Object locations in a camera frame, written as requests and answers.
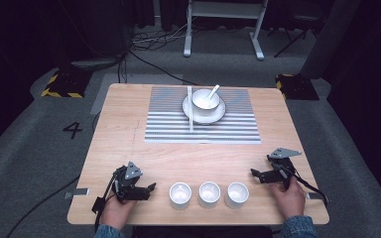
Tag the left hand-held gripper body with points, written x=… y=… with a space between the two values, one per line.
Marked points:
x=129 y=188

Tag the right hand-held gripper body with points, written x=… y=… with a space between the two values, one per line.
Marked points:
x=279 y=168

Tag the person's left hand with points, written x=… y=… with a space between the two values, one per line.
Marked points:
x=115 y=211

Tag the person's right hand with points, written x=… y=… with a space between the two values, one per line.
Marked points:
x=289 y=200

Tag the white cup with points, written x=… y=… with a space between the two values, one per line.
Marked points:
x=237 y=194
x=209 y=193
x=180 y=195

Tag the grey tape strip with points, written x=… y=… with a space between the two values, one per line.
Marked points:
x=314 y=196
x=78 y=192

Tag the grey striped placemat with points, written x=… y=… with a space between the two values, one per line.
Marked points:
x=165 y=129

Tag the white plate dark rim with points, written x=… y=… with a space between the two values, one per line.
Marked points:
x=215 y=115

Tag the white chopstick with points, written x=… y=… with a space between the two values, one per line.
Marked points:
x=188 y=109
x=191 y=112

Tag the black hazard-striped floor plate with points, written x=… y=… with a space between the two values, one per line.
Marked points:
x=297 y=86
x=66 y=84

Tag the white bowl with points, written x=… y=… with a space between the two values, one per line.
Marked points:
x=205 y=103

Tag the white ceramic spoon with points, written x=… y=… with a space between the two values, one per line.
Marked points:
x=211 y=93

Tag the grey floor power strip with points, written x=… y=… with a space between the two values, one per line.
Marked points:
x=94 y=62

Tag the black tripod stand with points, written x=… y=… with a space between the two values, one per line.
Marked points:
x=294 y=33

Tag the grey curtain column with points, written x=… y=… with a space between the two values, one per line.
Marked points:
x=327 y=39

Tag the white metal stand frame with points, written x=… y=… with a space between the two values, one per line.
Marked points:
x=225 y=10

